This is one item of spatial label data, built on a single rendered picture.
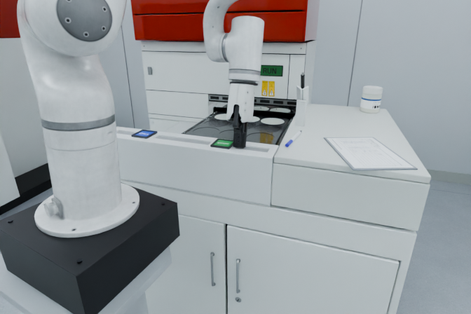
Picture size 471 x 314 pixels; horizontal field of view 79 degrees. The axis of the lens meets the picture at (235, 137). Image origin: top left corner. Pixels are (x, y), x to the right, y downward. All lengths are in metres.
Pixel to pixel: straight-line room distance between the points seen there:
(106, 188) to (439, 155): 2.85
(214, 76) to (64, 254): 1.04
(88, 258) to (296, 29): 1.04
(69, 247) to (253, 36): 0.58
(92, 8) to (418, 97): 2.69
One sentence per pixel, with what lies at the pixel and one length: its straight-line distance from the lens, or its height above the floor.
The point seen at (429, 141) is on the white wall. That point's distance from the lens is 3.03.
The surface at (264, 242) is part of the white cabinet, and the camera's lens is 0.87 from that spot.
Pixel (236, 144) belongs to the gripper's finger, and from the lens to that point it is 0.76.
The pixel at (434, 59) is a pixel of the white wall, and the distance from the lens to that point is 2.87.
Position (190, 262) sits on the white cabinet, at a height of 0.55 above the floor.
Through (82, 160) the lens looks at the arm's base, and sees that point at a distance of 0.56.
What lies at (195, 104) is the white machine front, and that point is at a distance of 1.47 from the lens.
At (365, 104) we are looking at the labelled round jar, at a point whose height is 1.00.
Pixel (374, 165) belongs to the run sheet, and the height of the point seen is 0.97.
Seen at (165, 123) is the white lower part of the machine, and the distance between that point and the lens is 1.58.
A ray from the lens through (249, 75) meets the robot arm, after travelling 0.73.
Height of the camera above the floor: 1.25
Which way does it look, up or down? 20 degrees down
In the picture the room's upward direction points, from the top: straight up
